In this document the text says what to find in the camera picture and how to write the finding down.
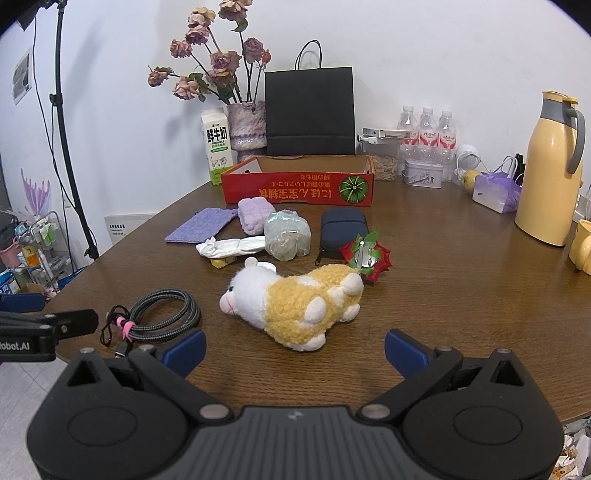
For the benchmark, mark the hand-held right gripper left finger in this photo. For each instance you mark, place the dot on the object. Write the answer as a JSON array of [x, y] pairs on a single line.
[[187, 353]]

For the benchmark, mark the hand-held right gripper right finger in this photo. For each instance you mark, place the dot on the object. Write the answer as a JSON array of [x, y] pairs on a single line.
[[406, 353]]

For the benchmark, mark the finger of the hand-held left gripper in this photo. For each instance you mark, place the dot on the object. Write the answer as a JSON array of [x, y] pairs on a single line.
[[21, 303], [76, 325]]

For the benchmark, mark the red artificial rose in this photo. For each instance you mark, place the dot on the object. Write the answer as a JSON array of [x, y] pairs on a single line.
[[369, 258]]

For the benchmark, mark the white wrapper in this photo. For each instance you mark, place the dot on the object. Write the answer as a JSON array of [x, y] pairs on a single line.
[[231, 247]]

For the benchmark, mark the white yellow plush sheep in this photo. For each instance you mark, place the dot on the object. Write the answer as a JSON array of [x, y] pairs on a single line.
[[295, 304]]

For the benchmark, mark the purple knitted pouch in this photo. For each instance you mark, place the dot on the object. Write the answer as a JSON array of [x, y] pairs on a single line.
[[201, 226]]

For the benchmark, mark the navy zipper case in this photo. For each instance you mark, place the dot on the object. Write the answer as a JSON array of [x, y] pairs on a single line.
[[341, 226]]

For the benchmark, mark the red orange cardboard box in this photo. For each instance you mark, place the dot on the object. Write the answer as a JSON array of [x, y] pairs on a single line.
[[286, 187]]

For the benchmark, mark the metal storage rack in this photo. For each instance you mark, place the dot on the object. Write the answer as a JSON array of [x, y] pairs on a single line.
[[32, 258]]

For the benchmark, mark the small yellow candy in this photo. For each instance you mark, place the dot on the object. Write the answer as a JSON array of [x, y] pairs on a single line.
[[222, 262]]

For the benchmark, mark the purple decorative plant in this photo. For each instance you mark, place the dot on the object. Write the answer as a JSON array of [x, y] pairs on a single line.
[[34, 194]]

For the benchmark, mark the purple fluffy rolled cloth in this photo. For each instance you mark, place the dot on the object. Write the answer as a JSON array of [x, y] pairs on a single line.
[[253, 214]]

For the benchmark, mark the white printed tin box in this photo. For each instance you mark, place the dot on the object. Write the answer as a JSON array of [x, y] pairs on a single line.
[[422, 174]]

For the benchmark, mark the purple plastic bag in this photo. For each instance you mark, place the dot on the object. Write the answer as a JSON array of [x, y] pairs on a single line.
[[496, 191]]

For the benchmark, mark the yellow green apple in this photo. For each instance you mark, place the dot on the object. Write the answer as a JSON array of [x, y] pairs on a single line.
[[472, 180]]

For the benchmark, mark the black light stand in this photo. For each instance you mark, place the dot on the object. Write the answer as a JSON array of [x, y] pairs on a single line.
[[62, 120]]

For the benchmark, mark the clear container of seeds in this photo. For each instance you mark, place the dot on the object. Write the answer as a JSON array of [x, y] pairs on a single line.
[[384, 164]]

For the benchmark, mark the small white fan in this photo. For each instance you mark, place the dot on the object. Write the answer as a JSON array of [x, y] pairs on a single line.
[[467, 159]]

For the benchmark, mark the yellow mug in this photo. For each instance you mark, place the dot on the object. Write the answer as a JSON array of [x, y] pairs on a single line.
[[582, 247]]

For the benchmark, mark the white green milk carton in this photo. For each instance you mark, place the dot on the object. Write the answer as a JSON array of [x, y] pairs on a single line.
[[216, 147]]

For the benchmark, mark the yellow thermos jug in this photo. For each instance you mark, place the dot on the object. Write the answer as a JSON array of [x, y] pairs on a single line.
[[545, 184]]

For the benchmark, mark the flat white cardboard box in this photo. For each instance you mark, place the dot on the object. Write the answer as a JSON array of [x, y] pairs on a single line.
[[388, 134]]

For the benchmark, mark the black charger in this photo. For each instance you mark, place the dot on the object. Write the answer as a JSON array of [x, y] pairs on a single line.
[[519, 164]]

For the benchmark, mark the purple mottled vase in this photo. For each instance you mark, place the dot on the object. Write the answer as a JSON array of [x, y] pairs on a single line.
[[247, 127]]

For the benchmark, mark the black paper bag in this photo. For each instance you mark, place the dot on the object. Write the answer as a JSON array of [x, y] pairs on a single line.
[[309, 110]]

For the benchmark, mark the dried rose bouquet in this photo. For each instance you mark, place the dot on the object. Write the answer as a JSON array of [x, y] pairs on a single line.
[[221, 64]]

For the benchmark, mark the wall poster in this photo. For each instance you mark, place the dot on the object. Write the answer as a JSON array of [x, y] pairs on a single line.
[[21, 76]]

